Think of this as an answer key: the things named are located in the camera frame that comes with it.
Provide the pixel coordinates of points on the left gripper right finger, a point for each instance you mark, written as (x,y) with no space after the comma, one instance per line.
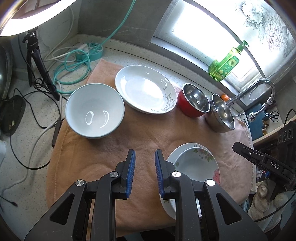
(204,210)

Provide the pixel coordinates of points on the black tripod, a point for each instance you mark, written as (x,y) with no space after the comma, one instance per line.
(33,53)

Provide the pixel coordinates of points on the green dish soap bottle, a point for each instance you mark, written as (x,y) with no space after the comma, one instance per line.
(218,70)

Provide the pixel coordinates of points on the orange fruit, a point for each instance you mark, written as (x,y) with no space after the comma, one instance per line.
(225,97)

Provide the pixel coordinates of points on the chrome kitchen faucet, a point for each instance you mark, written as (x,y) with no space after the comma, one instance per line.
(252,115)

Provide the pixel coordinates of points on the red steel bowl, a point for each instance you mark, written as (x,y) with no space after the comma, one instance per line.
(192,101)

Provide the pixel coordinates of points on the pink towel mat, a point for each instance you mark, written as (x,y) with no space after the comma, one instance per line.
(75,157)

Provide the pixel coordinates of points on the teal hose reel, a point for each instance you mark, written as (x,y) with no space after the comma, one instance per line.
(93,50)

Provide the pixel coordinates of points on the roller window blind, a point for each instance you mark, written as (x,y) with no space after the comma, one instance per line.
(270,41)

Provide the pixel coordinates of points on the blue knife block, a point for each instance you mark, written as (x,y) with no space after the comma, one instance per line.
(261,125)

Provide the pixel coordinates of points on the gloved right hand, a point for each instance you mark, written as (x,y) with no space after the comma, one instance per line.
(261,207)

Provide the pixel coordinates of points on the black scissors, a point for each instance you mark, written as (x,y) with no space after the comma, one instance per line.
(273,116)

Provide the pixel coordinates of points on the teal ceramic bowl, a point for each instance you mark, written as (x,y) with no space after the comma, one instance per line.
(94,110)

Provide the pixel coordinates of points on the white plate grey leaf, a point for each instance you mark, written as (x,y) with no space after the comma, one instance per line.
(145,89)

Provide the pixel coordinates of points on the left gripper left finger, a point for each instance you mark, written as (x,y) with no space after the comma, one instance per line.
(87,202)

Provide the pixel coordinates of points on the large stainless steel bowl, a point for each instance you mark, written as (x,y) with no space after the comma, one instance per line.
(220,117)

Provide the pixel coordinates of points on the large peony flower plate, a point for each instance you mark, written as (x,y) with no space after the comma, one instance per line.
(196,164)

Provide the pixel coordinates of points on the steel pot lid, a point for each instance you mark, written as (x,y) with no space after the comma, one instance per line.
(5,71)

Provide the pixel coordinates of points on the white ring light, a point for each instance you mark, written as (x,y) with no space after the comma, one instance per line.
(21,16)

